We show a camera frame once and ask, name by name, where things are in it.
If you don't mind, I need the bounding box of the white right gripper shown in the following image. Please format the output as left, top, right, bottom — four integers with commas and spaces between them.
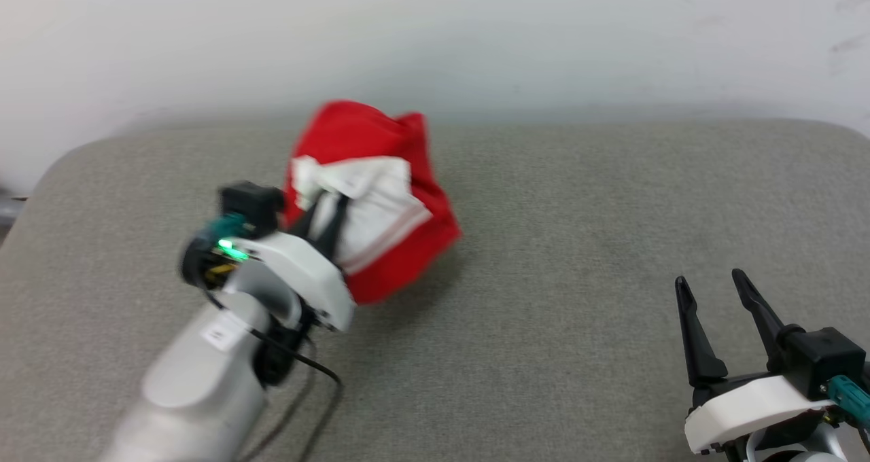
674, 268, 837, 456

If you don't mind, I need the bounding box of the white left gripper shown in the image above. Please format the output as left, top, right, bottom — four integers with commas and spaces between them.
230, 191, 358, 334

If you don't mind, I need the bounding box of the red and white garment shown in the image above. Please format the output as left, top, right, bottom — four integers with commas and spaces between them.
281, 99, 463, 306

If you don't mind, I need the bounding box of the grey fabric sofa cushion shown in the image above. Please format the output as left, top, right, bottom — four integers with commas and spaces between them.
0, 118, 870, 462

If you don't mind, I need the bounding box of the teal left cable connector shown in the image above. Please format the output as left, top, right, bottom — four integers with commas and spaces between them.
203, 213, 249, 243

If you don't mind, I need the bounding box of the teal cable connector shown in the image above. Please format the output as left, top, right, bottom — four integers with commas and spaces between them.
825, 374, 870, 426
203, 213, 249, 243

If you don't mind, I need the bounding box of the teal right cable connector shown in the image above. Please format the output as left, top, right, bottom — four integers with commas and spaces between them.
825, 374, 870, 426

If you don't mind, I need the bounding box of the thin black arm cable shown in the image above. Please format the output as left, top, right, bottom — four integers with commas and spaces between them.
203, 288, 344, 462

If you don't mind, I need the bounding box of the grey metal frame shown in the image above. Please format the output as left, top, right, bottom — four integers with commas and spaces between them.
0, 192, 29, 230

